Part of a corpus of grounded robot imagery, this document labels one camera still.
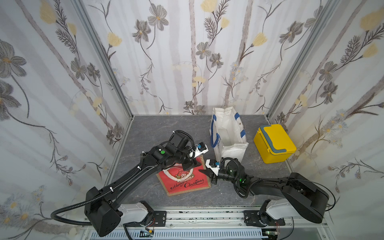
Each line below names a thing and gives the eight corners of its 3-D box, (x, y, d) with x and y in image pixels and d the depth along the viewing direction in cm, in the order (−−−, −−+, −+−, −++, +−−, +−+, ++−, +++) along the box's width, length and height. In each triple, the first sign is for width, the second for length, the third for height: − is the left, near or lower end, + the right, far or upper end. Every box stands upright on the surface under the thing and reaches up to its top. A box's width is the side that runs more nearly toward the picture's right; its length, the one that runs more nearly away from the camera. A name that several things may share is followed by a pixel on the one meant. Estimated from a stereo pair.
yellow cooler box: (260, 166, 95) (269, 154, 83) (251, 138, 109) (258, 124, 97) (286, 166, 95) (300, 154, 83) (274, 138, 110) (284, 124, 97)
